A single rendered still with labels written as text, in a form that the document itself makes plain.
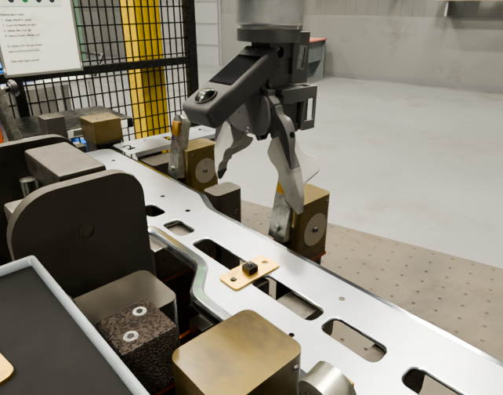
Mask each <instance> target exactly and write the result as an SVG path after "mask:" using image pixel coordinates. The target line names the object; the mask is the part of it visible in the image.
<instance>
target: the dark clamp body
mask: <svg viewBox="0 0 503 395"><path fill-rule="evenodd" d="M142 299H149V300H150V301H151V302H152V303H153V304H154V305H155V306H156V307H157V308H158V309H159V310H160V311H161V312H162V313H164V314H165V315H166V316H167V317H168V318H169V319H170V320H171V321H173V322H174V323H175V324H176V327H177V334H178V342H179V347H180V338H179V322H178V313H177V305H176V294H175V293H174V291H172V290H171V289H170V288H169V287H167V286H166V285H165V284H163V283H162V282H161V281H160V280H158V279H157V278H156V277H155V276H154V275H153V274H152V273H151V272H149V271H146V270H140V271H136V272H135V273H133V274H129V275H128V276H125V277H123V278H120V279H118V280H116V281H113V282H111V283H109V284H106V285H104V286H102V287H100V288H97V289H95V290H93V291H91V292H88V293H86V294H84V295H81V296H79V297H77V298H75V299H74V301H75V302H76V303H77V308H78V309H79V310H80V311H81V312H82V313H83V315H84V316H85V317H86V318H87V320H88V321H89V322H90V323H91V325H92V326H93V327H94V328H95V329H96V327H95V323H96V322H97V321H100V320H102V319H104V318H105V317H108V316H110V315H111V314H113V313H116V312H118V311H120V310H123V309H124V308H126V307H128V306H131V305H132V304H134V303H137V302H138V301H140V300H142Z"/></svg>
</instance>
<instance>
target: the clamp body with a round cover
mask: <svg viewBox="0 0 503 395"><path fill-rule="evenodd" d="M301 355H302V347H301V345H300V343H299V342H298V341H296V340H295V339H293V338H292V337H291V336H290V335H288V334H287V333H285V332H283V331H282V330H281V329H279V328H278V327H277V326H276V325H274V324H272V323H271V322H270V321H268V320H267V319H265V318H264V317H263V316H262V315H260V314H259V313H257V312H255V311H254V310H241V311H239V312H237V313H236V314H234V315H233V316H231V317H229V318H227V319H225V320H224V321H222V322H221V323H219V324H217V325H216V326H214V327H213V328H210V329H209V330H207V331H206V332H204V333H202V334H200V335H199V336H197V337H196V338H194V339H192V340H190V341H189V342H187V343H185V344H184V345H182V346H181V347H179V348H178V349H176V350H175V351H174V353H173V354H172V365H173V373H174V380H175V388H176V395H299V388H298V383H299V379H300V367H301Z"/></svg>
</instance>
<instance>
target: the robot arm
mask: <svg viewBox="0 0 503 395"><path fill-rule="evenodd" d="M304 5H305V0H236V2H235V22H236V23H237V24H239V25H240V26H241V28H237V41H240V42H251V46H250V45H247V46H245V47H244V48H243V49H242V50H241V51H240V52H239V53H238V54H237V55H236V56H235V57H234V58H233V59H232V60H230V61H229V62H228V63H227V64H226V65H225V66H224V67H222V68H221V69H220V70H219V71H218V72H217V73H216V74H214V75H213V76H212V77H211V78H210V79H209V80H208V81H207V82H205V83H204V84H203V85H202V86H201V87H200V88H199V89H198V90H197V91H196V92H195V93H194V94H193V95H192V96H190V97H189V98H188V99H187V100H186V101H185V102H184V103H183V105H182V109H183V111H184V113H185V115H186V116H187V118H188V120H189V121H190V122H193V123H196V124H199V125H203V126H207V127H210V128H213V129H215V138H214V141H215V172H216V176H217V178H218V179H222V177H223V176H224V174H225V172H226V170H227V163H228V161H229V160H230V159H231V158H232V155H233V154H236V153H237V152H239V151H241V150H243V149H245V148H246V147H248V146H249V145H250V144H251V143H252V140H253V137H252V136H249V135H247V134H249V133H251V134H253V135H255V137H256V139H257V140H258V141H260V140H265V139H266V138H267V136H268V135H269V133H270V137H271V141H270V145H269V148H268V150H267V154H268V156H269V159H270V161H271V163H272V164H273V165H274V166H275V168H276V170H277V172H278V176H279V183H280V185H281V186H282V188H283V190H284V196H285V199H284V200H285V202H286V203H287V204H288V205H289V206H290V207H291V208H292V209H293V210H294V212H295V213H296V214H297V215H298V214H300V213H302V212H303V205H304V184H306V183H307V182H308V181H309V180H310V179H312V178H313V177H314V176H315V175H316V174H317V173H318V172H319V170H320V164H319V161H318V160H317V158H316V157H315V156H313V155H311V154H307V153H304V152H303V151H302V150H301V149H300V147H299V144H298V142H297V139H296V138H295V132H297V131H298V129H300V130H302V131H303V130H307V129H312V128H314V123H315V113H316V103H317V85H311V84H308V83H307V72H308V60H309V39H310V32H308V31H301V30H300V29H298V26H301V25H302V24H303V18H304ZM311 98H313V105H312V115H311V119H309V120H307V111H308V100H309V99H311Z"/></svg>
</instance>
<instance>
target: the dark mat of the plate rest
mask: <svg viewBox="0 0 503 395"><path fill-rule="evenodd" d="M0 354H1V355H2V356H3V357H4V358H5V359H6V360H7V361H8V362H9V363H10V364H11V365H12V366H13V369H14V376H13V377H12V378H11V379H10V380H9V381H8V382H6V383H5V384H3V385H2V386H0V395H133V394H132V393H131V391H130V390H129V389H128V387H127V386H126V385H125V384H124V383H123V382H122V380H121V379H120V378H119V376H118V375H117V374H116V372H115V371H114V370H113V368H112V367H111V366H110V365H109V364H108V363H107V361H106V360H105V359H104V357H103V356H102V355H101V353H100V352H99V351H98V349H97V348H96V347H95V346H94V345H93V344H92V342H91V341H90V340H89V338H88V337H87V335H86V334H85V333H84V332H83V331H82V330H81V328H80V327H79V326H78V324H77V323H76V322H75V320H74V319H73V318H72V316H71V315H70V314H69V313H68V312H67V311H66V309H65V308H64V307H63V305H62V304H61V303H60V301H59V300H58V299H57V297H55V296H54V294H53V293H52V291H51V290H50V289H49V287H48V286H47V285H46V284H45V282H44V281H43V280H42V279H41V278H40V276H39V275H38V274H37V272H36V271H35V270H34V268H33V267H32V266H28V267H25V268H23V269H20V270H17V271H14V272H12V273H10V274H6V275H3V276H1V277H0Z"/></svg>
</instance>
